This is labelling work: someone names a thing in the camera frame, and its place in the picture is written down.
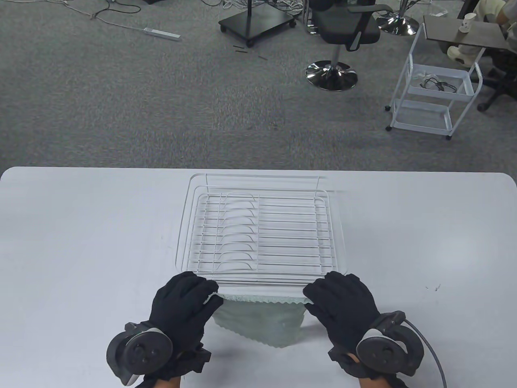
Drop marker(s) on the person's left hand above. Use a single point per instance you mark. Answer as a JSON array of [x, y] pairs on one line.
[[181, 311]]

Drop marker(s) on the person's right hand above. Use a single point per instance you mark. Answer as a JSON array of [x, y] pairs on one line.
[[343, 307]]

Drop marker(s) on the green fish scale cleaning cloth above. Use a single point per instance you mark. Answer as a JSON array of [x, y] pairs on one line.
[[258, 319]]

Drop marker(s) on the person's right forearm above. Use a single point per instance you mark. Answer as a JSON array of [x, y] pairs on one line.
[[373, 383]]

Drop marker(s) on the person's left forearm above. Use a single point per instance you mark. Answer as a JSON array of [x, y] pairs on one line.
[[167, 383]]

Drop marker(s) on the black right hand controller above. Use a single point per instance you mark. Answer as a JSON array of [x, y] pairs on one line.
[[383, 347]]

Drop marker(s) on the black hand controller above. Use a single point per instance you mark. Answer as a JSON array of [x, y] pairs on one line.
[[141, 353], [383, 347]]

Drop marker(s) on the black left hand controller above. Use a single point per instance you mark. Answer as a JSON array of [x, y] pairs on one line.
[[141, 353]]

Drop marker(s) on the white rolling cart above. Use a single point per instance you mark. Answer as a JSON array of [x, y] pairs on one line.
[[420, 115]]

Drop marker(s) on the black office chair base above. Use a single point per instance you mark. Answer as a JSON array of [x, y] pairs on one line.
[[503, 81]]

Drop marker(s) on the white power strip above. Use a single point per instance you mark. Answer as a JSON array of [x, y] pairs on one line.
[[161, 33]]

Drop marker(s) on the black bar stool chrome base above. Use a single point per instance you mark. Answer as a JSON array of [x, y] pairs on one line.
[[343, 28]]

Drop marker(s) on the black rolling stand base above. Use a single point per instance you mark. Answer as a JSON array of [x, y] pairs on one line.
[[258, 20]]

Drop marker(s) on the dark small table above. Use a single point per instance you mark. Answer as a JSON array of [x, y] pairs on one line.
[[480, 34]]

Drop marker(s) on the white paper cup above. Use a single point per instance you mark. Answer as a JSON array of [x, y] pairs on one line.
[[467, 23]]

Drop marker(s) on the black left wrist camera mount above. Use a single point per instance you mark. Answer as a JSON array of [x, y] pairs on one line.
[[190, 359]]

